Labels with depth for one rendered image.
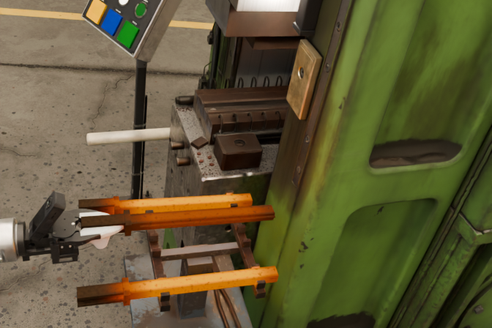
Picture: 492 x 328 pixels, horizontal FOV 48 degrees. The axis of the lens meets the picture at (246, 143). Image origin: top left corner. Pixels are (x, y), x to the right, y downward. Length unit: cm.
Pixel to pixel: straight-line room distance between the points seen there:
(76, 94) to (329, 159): 241
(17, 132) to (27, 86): 45
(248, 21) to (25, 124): 202
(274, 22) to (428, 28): 42
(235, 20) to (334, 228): 58
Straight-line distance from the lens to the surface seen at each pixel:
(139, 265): 160
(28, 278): 249
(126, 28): 200
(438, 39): 130
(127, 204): 137
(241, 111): 168
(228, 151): 154
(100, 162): 298
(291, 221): 152
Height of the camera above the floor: 193
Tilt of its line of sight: 37 degrees down
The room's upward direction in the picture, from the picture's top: 11 degrees clockwise
